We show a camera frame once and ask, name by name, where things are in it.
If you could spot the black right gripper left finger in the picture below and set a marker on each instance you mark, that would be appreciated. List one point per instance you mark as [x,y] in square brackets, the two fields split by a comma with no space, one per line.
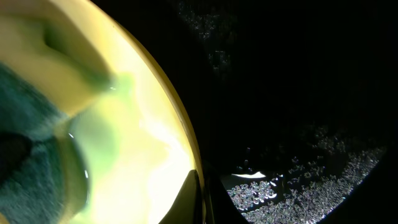
[187,207]

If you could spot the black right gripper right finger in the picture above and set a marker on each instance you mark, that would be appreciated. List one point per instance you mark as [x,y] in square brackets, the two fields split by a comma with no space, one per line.
[219,207]

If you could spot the yellow plate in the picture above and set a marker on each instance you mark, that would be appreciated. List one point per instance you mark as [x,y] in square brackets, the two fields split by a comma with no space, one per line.
[135,142]

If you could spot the green yellow scrub sponge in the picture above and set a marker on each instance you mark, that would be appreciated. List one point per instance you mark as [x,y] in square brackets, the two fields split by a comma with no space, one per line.
[51,70]

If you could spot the round black tray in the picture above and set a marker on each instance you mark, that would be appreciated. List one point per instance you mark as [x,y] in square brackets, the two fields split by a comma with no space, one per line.
[293,103]

